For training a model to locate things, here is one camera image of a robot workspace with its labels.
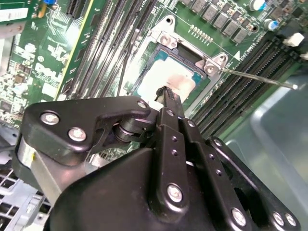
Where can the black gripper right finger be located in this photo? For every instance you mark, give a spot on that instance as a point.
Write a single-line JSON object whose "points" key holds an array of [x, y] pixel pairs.
{"points": [[211, 166]]}

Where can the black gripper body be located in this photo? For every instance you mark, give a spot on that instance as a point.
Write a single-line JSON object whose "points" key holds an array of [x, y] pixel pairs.
{"points": [[108, 192]]}

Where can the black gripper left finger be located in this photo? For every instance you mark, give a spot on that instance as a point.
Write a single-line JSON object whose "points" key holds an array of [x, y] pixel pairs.
{"points": [[72, 120]]}

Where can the silver CPU chip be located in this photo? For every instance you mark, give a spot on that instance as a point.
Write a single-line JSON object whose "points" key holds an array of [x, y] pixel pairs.
{"points": [[158, 74]]}

